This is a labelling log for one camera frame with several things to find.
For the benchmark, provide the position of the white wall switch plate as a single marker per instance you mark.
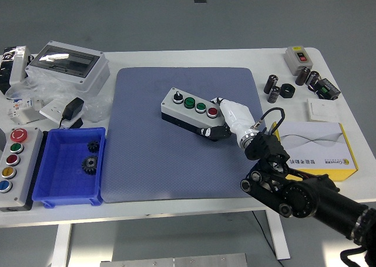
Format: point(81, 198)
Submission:
point(322, 109)

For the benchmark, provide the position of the white rectangular box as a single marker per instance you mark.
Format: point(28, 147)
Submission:
point(19, 65)

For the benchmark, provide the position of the black hex nut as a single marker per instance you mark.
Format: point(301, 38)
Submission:
point(287, 91)

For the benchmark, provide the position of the clear plastic bag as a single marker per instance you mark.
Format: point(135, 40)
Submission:
point(97, 108)

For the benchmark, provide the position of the grey distribution box clear lid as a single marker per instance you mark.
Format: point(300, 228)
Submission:
point(88, 81)

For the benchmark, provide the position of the yellow white cardboard box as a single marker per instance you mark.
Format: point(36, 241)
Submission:
point(317, 143)

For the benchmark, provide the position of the black cylindrical capacitor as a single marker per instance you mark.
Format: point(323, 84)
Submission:
point(302, 76)
point(270, 84)
point(273, 95)
point(312, 78)

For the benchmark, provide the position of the small black gear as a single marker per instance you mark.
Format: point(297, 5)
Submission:
point(93, 146)

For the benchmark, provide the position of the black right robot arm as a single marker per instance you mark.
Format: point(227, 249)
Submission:
point(299, 199)

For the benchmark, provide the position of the black power adapter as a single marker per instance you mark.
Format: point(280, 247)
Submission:
point(73, 107)

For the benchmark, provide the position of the black shiny foil bag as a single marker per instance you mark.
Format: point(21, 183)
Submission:
point(5, 70)

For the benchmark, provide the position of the grey-blue table mat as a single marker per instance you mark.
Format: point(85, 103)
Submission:
point(147, 161)

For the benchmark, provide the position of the white circuit breaker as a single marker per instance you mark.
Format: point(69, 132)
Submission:
point(23, 111)

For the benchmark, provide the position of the grey rocker switch box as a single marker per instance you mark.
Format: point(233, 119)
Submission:
point(293, 58)

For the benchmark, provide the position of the silver metal plate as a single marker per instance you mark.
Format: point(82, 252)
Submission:
point(176, 261)

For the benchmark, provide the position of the white table leg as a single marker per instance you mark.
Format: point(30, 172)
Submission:
point(60, 246)
point(280, 237)

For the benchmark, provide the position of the white wall socket plate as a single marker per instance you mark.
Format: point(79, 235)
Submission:
point(50, 111)

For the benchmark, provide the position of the blue plastic bin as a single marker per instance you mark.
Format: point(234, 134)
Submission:
point(67, 184)

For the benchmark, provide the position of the large black gear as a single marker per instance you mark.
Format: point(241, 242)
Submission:
point(90, 165)

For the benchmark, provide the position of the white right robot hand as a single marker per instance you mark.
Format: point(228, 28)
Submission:
point(236, 117)

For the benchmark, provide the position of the grey five-button control box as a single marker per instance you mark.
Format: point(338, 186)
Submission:
point(28, 167)

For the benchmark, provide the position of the grey four-button control box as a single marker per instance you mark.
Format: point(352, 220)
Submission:
point(182, 109)

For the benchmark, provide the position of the black module green terminals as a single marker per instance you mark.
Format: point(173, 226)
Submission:
point(327, 89)

